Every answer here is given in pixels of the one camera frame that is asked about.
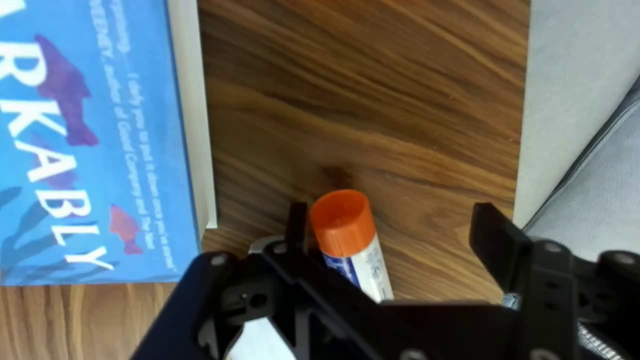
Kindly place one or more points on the light grey cushion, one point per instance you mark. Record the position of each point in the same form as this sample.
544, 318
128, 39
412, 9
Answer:
581, 100

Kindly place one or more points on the blue paperback book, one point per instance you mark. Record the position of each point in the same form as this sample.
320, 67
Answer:
87, 133

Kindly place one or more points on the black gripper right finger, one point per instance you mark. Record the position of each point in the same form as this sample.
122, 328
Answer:
503, 242

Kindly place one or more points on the glue stick with orange cap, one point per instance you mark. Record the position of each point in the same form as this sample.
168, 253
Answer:
340, 223

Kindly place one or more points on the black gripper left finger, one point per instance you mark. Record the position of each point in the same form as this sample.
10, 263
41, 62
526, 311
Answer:
297, 231

